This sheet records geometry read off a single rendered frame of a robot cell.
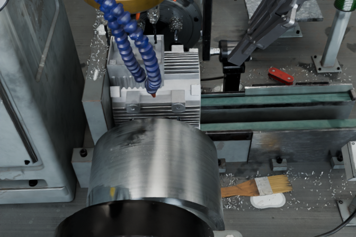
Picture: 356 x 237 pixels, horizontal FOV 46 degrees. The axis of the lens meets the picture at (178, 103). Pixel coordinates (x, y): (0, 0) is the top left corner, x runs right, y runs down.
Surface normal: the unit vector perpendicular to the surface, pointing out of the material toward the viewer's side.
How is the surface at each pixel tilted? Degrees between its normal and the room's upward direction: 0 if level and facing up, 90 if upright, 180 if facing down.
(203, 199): 43
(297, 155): 90
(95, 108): 90
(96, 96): 0
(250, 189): 0
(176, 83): 36
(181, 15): 90
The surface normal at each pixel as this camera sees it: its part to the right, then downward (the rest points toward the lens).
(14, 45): 1.00, -0.04
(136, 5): 0.25, 0.71
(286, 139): 0.03, 0.74
